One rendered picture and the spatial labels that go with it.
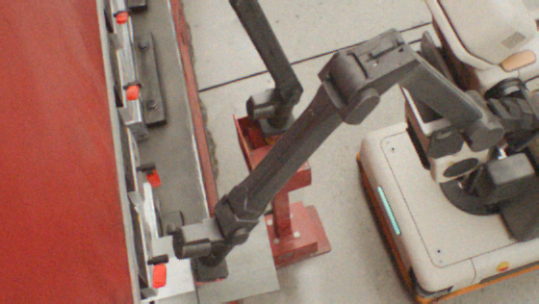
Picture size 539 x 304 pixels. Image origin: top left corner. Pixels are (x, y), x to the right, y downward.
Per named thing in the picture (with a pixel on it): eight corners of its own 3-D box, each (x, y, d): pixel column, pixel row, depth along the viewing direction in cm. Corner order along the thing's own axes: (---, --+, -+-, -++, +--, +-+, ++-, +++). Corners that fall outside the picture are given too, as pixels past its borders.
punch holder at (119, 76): (135, 125, 152) (115, 85, 137) (97, 133, 151) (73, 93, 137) (127, 70, 158) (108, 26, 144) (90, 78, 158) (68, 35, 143)
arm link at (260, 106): (302, 91, 173) (290, 67, 178) (261, 99, 169) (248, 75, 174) (295, 122, 183) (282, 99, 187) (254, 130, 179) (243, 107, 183)
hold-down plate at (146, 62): (167, 124, 184) (165, 118, 181) (147, 129, 184) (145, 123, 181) (152, 37, 198) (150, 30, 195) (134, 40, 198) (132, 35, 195)
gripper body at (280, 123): (255, 117, 190) (260, 102, 184) (289, 112, 194) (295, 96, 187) (262, 137, 188) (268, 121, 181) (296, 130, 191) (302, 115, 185)
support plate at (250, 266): (280, 291, 150) (280, 289, 149) (163, 316, 149) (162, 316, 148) (263, 215, 158) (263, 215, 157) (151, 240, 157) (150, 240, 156)
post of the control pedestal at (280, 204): (293, 233, 248) (286, 168, 200) (278, 238, 247) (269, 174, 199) (287, 219, 250) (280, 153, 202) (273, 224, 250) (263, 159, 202)
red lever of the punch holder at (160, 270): (166, 279, 120) (166, 251, 129) (143, 285, 120) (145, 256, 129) (168, 288, 121) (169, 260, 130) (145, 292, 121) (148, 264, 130)
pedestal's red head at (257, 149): (312, 185, 197) (312, 157, 181) (259, 202, 195) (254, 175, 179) (289, 127, 206) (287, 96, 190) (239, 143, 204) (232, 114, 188)
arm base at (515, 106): (548, 130, 139) (521, 84, 144) (526, 128, 134) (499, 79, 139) (516, 153, 144) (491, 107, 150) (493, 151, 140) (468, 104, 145)
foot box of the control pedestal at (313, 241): (332, 250, 256) (333, 240, 245) (269, 272, 254) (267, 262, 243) (314, 204, 265) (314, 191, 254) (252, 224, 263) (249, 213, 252)
